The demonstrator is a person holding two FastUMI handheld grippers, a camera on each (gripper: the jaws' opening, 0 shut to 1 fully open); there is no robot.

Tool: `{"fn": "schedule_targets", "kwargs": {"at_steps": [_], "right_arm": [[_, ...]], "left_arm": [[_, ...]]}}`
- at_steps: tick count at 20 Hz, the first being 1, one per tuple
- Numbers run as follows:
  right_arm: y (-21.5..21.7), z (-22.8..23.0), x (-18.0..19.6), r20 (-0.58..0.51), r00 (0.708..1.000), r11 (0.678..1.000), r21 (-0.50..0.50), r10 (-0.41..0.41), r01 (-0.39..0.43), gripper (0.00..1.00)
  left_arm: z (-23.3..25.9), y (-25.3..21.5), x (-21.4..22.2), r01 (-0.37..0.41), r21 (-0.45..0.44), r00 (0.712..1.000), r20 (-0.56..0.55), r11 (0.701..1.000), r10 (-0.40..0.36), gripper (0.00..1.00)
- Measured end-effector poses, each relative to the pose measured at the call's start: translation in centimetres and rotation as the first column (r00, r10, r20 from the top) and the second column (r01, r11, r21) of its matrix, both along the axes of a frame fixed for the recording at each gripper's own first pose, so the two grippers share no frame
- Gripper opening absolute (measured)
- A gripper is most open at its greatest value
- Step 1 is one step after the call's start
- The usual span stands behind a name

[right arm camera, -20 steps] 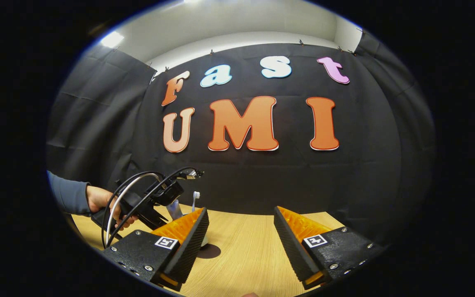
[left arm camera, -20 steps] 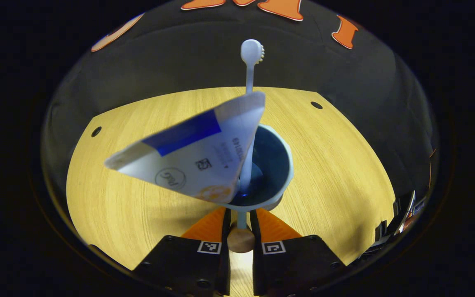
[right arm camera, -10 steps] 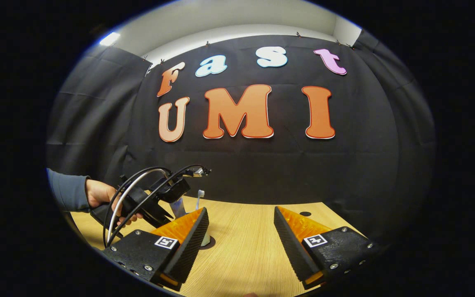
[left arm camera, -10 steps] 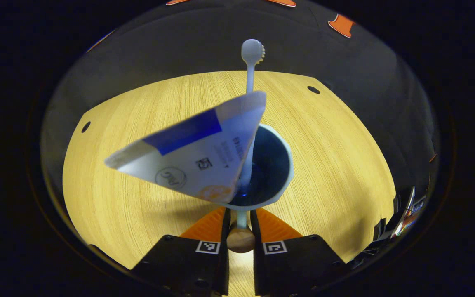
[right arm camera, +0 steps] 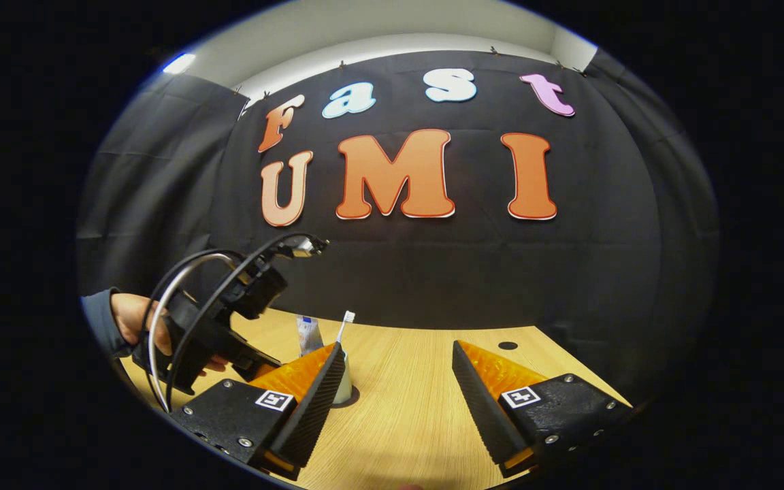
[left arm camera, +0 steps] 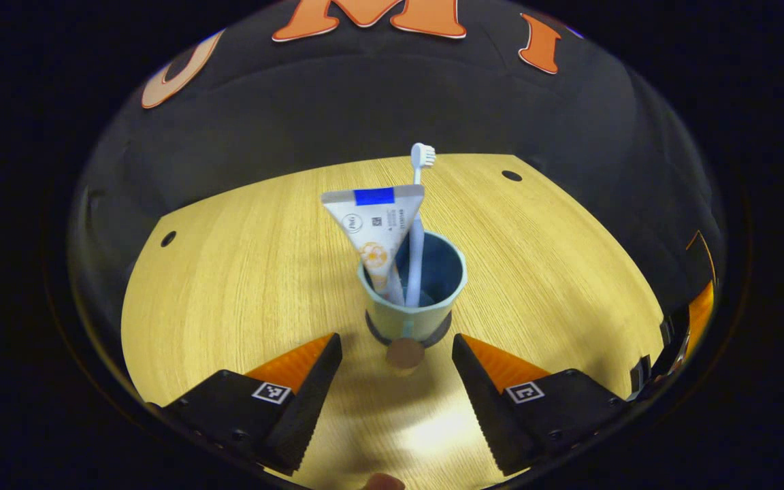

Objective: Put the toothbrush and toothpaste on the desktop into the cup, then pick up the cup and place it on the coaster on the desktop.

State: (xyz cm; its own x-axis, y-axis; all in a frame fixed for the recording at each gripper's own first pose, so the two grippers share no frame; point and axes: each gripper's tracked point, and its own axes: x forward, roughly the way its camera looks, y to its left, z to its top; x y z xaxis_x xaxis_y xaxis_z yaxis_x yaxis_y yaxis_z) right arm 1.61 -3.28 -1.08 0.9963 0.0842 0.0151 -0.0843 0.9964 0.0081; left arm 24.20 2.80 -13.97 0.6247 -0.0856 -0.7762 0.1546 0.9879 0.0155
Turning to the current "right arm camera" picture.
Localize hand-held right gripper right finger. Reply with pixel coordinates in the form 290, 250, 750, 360
452, 340, 632, 477

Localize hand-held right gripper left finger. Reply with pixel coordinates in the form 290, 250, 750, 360
171, 342, 346, 480

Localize pale cup with blue inside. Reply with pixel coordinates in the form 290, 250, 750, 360
333, 350, 353, 406

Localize white toothpaste tube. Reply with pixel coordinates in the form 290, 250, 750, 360
296, 315, 325, 358

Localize white toothbrush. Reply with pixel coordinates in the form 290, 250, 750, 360
335, 310, 356, 355

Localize wooden desktop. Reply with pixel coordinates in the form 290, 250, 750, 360
120, 310, 632, 490

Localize black backdrop cloth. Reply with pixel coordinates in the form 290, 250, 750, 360
78, 49, 719, 409

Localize grey cable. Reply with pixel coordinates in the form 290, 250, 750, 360
148, 252, 244, 410

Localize black cable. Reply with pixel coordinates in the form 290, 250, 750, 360
163, 233, 312, 413

